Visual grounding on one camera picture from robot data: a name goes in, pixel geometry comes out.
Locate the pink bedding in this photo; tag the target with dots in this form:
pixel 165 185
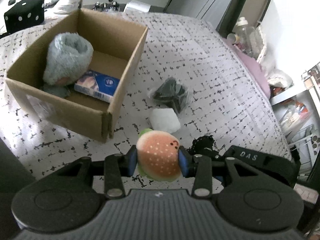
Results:
pixel 252 65

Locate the black scrunchie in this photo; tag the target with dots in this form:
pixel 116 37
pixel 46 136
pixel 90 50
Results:
pixel 202 143

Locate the dark leaning board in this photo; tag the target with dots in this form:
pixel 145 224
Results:
pixel 250 0

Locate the blue tissue packet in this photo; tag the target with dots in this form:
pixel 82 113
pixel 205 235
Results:
pixel 100 85

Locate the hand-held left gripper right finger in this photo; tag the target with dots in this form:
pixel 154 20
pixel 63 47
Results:
pixel 184 161

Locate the small black floor object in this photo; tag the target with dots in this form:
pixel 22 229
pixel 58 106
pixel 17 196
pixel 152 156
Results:
pixel 11 0

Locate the clear plastic jar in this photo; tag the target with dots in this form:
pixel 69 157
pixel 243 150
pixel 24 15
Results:
pixel 243 30

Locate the hamburger plush toy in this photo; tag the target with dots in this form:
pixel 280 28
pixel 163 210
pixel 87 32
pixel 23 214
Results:
pixel 158 156

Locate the pile of clear plastic bags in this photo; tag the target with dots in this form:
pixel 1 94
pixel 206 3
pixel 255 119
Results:
pixel 272 62

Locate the bundle of white tubes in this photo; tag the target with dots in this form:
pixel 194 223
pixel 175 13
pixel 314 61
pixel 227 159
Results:
pixel 315 142

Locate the dark cloth in plastic bag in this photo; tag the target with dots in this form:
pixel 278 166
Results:
pixel 171 92

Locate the white box appliance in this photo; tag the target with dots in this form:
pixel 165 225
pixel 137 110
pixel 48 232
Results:
pixel 137 5

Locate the paper cup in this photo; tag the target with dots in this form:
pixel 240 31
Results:
pixel 233 38

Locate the black dice stool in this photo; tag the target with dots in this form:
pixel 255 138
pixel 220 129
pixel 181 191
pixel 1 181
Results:
pixel 23 15

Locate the light blue fluffy plush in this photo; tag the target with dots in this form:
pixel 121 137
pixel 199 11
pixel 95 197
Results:
pixel 66 60

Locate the patterned white bed sheet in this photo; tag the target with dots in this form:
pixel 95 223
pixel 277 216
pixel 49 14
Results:
pixel 200 62

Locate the black camera equipment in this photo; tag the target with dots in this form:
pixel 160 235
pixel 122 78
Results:
pixel 106 5

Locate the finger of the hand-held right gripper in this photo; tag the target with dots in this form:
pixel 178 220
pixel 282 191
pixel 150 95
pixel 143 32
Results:
pixel 218 158

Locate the white sponge block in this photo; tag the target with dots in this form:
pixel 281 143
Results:
pixel 165 120

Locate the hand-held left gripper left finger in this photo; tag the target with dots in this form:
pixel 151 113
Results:
pixel 132 161

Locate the brown cardboard box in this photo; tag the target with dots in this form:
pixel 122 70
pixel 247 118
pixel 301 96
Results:
pixel 62 112

